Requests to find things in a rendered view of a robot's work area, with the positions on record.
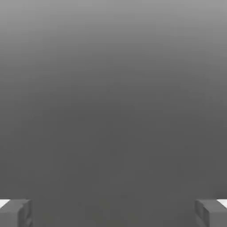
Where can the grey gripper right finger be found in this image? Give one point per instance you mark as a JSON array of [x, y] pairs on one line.
[[212, 214]]

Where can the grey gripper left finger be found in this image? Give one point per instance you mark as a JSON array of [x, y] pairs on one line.
[[14, 214]]

